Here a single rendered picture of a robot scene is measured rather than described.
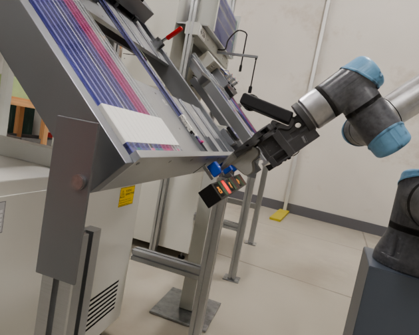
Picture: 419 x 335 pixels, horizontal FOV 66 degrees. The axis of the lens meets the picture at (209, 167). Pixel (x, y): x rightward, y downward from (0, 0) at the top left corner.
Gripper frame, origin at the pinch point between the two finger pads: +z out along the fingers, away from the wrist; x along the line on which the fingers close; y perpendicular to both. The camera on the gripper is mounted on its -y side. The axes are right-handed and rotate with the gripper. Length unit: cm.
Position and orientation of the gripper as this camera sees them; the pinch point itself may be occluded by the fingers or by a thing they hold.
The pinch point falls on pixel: (224, 163)
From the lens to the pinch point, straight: 71.7
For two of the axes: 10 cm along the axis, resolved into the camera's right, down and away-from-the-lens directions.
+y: 5.6, 8.2, -1.2
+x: 2.7, -0.4, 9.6
